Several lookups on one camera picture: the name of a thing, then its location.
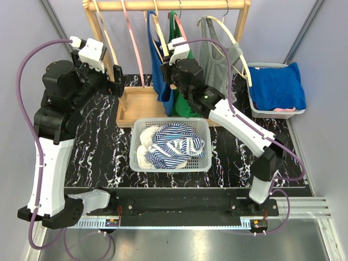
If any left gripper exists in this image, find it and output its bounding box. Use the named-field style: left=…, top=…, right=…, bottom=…
left=72, top=49, right=128, bottom=110

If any green tank top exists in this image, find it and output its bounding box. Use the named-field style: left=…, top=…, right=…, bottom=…
left=168, top=10, right=201, bottom=118

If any pink hanger with green top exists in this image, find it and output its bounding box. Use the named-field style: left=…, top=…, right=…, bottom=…
left=173, top=14, right=187, bottom=40

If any wooden hanger with blue top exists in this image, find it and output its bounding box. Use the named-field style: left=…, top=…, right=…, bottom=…
left=152, top=0, right=176, bottom=90

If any pink hanger with striped top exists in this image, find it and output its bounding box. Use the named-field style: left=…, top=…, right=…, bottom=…
left=121, top=0, right=145, bottom=89

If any blue white striped tank top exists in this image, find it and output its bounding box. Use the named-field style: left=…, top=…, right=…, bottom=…
left=143, top=122, right=206, bottom=170

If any light wooden hanger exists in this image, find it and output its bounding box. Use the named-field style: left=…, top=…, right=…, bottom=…
left=93, top=0, right=118, bottom=65

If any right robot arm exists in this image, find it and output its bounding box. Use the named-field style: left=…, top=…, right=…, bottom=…
left=161, top=56, right=288, bottom=216

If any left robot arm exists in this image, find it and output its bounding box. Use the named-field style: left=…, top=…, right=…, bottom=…
left=17, top=51, right=126, bottom=229

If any cream hanger with grey top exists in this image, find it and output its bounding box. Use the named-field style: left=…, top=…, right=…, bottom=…
left=205, top=1, right=252, bottom=86

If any grey tank top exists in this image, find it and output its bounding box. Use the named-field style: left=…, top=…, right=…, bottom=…
left=197, top=16, right=237, bottom=98

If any pink hanger in side basket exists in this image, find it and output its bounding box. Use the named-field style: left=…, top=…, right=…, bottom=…
left=272, top=108, right=297, bottom=114

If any wooden clothes rack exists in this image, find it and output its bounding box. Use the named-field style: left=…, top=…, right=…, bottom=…
left=82, top=1, right=242, bottom=128

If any white perforated plastic basket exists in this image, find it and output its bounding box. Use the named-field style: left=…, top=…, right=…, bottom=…
left=129, top=117, right=212, bottom=172

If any blue folded cloth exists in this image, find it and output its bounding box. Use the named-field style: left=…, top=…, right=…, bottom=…
left=249, top=63, right=307, bottom=111

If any grey side basket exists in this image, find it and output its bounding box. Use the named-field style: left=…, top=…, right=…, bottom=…
left=247, top=62, right=305, bottom=119

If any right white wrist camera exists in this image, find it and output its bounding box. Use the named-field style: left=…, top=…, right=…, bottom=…
left=167, top=37, right=190, bottom=65

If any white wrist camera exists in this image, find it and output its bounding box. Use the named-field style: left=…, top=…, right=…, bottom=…
left=70, top=36, right=106, bottom=73
left=167, top=37, right=190, bottom=65

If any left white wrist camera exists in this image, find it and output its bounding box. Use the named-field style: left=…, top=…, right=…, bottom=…
left=70, top=36, right=106, bottom=73

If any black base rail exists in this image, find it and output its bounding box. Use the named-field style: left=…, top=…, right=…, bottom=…
left=64, top=187, right=313, bottom=228

